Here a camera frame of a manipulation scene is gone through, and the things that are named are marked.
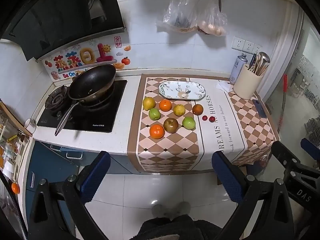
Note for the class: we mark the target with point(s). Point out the dark orange round fruit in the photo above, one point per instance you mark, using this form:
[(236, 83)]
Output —
[(197, 109)]

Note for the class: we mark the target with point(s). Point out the small orange fruit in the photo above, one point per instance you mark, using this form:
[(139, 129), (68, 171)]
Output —
[(15, 188)]

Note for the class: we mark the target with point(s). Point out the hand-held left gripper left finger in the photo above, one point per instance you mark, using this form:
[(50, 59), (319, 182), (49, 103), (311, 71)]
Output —
[(96, 175)]

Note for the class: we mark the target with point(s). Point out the grey slipper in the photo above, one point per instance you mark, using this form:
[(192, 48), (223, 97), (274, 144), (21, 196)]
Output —
[(161, 210), (182, 208)]

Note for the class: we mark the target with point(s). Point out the green apple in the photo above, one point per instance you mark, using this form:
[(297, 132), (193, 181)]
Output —
[(188, 122), (154, 114)]

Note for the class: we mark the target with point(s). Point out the yellow pear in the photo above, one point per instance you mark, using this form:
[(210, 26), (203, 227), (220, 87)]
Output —
[(149, 103), (179, 110)]

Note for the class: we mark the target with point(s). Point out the colourful wall sticker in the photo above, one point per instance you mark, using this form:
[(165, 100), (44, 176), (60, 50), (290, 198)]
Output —
[(85, 60)]

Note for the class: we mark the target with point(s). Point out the black range hood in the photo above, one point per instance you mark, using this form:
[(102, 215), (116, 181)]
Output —
[(62, 12)]

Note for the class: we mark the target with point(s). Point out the dark blue phone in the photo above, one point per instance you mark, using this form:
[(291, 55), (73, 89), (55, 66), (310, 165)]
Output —
[(259, 108)]

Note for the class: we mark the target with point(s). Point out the checkered brown table mat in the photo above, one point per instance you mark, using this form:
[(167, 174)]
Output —
[(225, 135)]

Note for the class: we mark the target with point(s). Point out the white wall socket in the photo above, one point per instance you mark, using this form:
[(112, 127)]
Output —
[(248, 46), (237, 43), (257, 48)]

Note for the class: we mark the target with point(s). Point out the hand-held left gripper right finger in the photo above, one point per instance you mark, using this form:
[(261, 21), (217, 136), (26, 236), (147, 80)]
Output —
[(227, 177)]

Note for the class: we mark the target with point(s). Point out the brown apple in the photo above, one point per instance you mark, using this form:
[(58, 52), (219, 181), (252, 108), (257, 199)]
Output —
[(171, 125)]

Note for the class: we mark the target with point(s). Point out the cluttered side shelf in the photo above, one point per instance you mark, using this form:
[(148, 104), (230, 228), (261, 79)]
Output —
[(11, 145)]

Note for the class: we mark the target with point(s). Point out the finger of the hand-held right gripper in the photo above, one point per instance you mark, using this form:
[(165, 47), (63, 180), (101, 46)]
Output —
[(310, 147), (285, 156)]

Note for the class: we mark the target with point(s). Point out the white patterned oval plate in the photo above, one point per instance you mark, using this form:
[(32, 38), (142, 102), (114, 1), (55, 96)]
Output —
[(182, 90)]

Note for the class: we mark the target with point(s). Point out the plastic bag of eggs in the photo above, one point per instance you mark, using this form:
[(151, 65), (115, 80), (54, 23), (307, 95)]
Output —
[(212, 22)]

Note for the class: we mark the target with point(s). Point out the black frying pan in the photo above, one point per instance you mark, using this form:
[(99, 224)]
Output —
[(92, 81)]

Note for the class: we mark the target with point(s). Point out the grey spray can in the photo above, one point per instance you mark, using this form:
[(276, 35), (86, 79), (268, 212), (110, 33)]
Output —
[(237, 67)]

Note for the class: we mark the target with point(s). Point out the white paper tissue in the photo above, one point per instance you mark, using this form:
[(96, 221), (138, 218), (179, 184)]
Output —
[(225, 86)]

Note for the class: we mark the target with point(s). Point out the beige utensil holder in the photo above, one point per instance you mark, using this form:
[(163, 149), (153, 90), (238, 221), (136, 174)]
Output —
[(247, 83)]

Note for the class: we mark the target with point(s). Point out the white mug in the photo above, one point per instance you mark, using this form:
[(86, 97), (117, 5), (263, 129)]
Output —
[(30, 125)]

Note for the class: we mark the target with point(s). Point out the orange tangerine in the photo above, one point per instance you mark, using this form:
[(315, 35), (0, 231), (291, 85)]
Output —
[(165, 105), (156, 131)]

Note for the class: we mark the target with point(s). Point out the black gas stove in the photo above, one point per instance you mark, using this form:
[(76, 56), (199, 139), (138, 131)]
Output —
[(82, 115)]

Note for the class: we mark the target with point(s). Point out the clear plastic bag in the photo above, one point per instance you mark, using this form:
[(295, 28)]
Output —
[(178, 15)]

